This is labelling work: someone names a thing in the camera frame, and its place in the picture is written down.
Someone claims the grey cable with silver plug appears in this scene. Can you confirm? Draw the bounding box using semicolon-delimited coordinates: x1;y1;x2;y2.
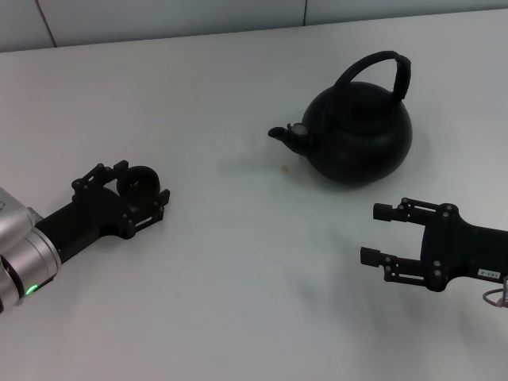
483;277;508;309

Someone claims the small black teacup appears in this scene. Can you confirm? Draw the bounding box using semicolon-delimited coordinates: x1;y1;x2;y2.
117;165;162;208

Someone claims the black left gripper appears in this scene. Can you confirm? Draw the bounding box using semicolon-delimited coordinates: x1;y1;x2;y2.
34;160;171;265

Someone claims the black round teapot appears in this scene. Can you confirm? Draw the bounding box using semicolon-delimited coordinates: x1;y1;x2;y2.
267;50;414;184

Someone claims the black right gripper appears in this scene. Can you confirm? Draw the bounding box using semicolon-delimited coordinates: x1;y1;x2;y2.
360;197;508;294

